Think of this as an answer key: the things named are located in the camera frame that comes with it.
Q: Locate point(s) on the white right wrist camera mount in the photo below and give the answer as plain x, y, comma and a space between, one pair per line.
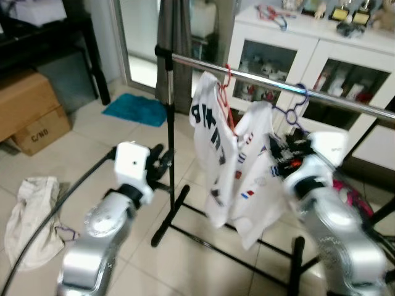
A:
330, 148

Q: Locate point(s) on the beige plush toy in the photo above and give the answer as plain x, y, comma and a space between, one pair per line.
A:
386, 15

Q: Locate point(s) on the black chrome clothes rack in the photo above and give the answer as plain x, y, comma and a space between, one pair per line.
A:
171, 216

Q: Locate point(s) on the small black gadget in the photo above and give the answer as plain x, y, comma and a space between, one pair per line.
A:
350, 31

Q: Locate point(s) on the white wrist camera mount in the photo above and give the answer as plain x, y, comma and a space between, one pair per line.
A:
133, 169
330, 148

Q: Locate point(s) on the white shirt flag print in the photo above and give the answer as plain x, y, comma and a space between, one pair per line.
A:
256, 203

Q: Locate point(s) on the white box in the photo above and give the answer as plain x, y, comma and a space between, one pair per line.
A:
37, 11

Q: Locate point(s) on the red blue hanger bundle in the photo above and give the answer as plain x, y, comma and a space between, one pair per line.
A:
271, 13

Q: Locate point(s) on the blue floor mat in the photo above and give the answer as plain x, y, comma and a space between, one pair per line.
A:
136, 110

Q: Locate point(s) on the gold black trophy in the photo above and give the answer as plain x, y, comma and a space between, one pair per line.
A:
362, 17
339, 13

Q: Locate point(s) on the pink vacuum cleaner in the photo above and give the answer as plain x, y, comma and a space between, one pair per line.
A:
352, 194

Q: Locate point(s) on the beige cloth bag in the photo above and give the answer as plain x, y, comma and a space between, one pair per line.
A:
31, 216

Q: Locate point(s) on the small purple hanger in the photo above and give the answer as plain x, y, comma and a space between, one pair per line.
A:
65, 231

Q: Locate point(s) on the plain brown cardboard box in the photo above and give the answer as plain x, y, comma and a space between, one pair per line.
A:
21, 102

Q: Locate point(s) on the white glass-door cabinet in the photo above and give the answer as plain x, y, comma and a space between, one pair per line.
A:
308, 46

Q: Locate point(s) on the white drawer unit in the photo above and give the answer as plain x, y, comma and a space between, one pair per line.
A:
376, 148

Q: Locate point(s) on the grey curtain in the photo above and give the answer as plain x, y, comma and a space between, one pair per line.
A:
174, 37

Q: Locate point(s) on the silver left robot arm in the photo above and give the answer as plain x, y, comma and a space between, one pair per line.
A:
99, 234

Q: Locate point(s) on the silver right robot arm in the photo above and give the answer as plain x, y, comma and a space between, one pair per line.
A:
345, 228

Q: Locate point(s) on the white t-shirt black letters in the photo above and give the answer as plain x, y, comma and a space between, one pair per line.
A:
207, 172

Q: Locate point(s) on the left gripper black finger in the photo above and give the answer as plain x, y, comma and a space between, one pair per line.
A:
157, 154
169, 161

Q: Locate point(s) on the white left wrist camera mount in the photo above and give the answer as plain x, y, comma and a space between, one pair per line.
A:
133, 169

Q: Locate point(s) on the black desk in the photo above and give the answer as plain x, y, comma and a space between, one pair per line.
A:
43, 43

